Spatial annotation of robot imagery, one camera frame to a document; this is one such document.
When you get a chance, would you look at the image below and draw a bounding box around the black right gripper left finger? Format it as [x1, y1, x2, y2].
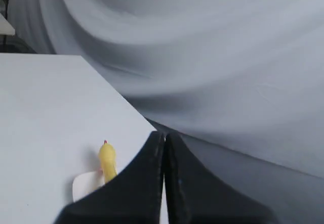
[55, 131, 165, 224]

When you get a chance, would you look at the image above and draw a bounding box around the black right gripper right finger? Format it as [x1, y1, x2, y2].
[164, 133, 277, 224]

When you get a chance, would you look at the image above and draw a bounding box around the yellow rubber chicken toy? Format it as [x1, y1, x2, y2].
[98, 140, 117, 183]

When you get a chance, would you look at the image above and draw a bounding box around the white square plate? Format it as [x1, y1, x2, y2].
[72, 169, 104, 202]

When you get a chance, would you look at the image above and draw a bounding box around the grey backdrop cloth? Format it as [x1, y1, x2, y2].
[8, 0, 323, 177]

